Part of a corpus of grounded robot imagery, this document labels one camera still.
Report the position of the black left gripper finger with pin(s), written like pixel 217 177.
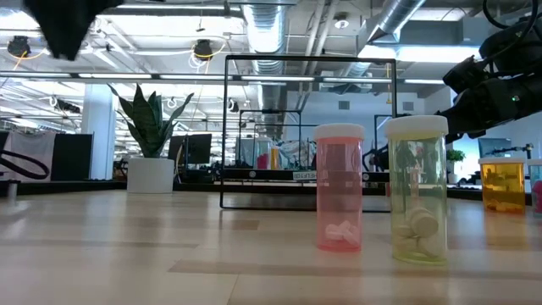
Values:
pixel 63 25

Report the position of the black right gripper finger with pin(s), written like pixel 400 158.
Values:
pixel 457 125

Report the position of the large orange pill bottle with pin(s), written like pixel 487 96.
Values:
pixel 501 186
pixel 274 160

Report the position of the small blue bottle red pills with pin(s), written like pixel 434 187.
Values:
pixel 537 186
pixel 262 163

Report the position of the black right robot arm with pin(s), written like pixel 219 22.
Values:
pixel 529 101

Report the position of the small green plant white pot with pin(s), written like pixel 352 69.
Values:
pixel 455 156

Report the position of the grey-screen computer monitor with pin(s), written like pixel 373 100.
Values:
pixel 495 148

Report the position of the ceiling strip light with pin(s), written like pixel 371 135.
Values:
pixel 36 75

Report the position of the small yellow pill bottle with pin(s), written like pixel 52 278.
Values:
pixel 417 190

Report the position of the bright rectangular ceiling light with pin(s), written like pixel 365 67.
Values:
pixel 423 54

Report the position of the white building column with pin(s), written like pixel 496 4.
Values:
pixel 98 127

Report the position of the pale cloth cover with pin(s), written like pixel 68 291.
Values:
pixel 34 144

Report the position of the black partition panel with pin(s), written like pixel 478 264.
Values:
pixel 72 156

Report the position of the small pink pill bottle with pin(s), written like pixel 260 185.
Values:
pixel 339 190

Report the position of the white ceiling sensor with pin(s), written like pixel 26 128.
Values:
pixel 341 24

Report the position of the snake plant in white pot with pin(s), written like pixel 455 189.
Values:
pixel 150 175

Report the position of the black computer monitor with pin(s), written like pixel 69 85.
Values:
pixel 197 148

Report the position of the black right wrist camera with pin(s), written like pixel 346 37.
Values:
pixel 463 75

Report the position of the wall vent grille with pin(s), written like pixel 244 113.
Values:
pixel 344 105
pixel 407 106

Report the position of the spiral silver ventilation duct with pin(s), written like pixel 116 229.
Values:
pixel 398 14

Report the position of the white rail label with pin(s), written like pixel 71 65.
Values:
pixel 304 175

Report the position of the black aluminium table frame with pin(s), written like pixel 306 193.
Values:
pixel 63 187

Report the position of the small grey metal post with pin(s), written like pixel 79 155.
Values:
pixel 12 190

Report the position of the black background rack frame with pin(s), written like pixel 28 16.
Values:
pixel 271 111

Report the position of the round silver ventilation duct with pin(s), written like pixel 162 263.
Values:
pixel 267 34

